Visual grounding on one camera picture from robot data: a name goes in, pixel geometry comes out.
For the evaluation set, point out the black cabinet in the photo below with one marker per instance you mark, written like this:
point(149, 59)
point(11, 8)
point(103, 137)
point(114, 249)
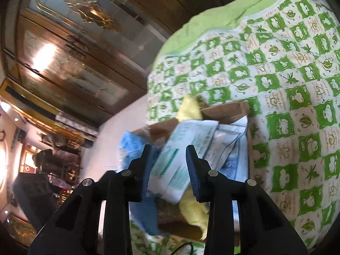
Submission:
point(34, 194)

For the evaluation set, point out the white packet with green print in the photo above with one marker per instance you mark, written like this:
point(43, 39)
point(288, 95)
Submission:
point(175, 159)

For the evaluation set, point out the brown cardboard box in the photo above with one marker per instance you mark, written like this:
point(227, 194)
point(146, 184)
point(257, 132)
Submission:
point(225, 111)

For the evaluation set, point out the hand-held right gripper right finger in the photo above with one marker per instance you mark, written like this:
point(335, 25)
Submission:
point(191, 170)

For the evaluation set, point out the green patterned blanket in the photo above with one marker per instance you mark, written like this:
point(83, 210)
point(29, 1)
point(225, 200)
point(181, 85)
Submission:
point(287, 98)

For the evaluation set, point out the wooden wardrobe with glass doors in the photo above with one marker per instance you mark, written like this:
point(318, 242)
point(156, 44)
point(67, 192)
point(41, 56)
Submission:
point(79, 53)

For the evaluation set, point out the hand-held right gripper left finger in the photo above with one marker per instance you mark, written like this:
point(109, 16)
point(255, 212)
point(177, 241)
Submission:
point(146, 170)

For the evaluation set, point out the blue striped packet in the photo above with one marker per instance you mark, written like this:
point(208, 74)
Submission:
point(236, 164)

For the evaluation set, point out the lime green bed sheet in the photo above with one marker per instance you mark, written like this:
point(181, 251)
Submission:
point(225, 13)

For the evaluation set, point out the blue cloth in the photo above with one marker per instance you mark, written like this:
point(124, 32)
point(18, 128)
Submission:
point(131, 148)

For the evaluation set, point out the yellow cloth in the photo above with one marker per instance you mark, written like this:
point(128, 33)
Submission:
point(195, 212)

